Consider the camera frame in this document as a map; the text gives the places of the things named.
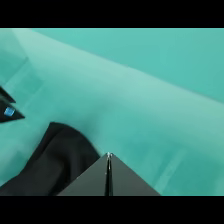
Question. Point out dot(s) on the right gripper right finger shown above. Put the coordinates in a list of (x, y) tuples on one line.
[(128, 181)]

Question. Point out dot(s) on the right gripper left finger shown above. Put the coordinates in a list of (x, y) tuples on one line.
[(93, 181)]

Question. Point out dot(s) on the black garment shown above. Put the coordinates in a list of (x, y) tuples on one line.
[(56, 160)]

